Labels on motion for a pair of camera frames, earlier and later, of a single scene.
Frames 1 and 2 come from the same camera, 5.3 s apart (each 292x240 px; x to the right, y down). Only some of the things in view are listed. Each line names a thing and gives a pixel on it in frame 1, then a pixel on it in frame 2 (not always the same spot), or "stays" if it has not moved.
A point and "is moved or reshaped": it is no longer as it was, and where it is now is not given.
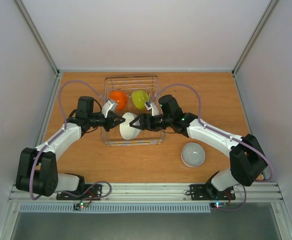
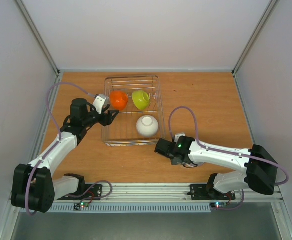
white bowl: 127,131 is moved or reshaped
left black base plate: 91,192 stays
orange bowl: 120,97 stays
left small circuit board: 82,204 stays
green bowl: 139,98 stays
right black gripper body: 146,121 → 162,149
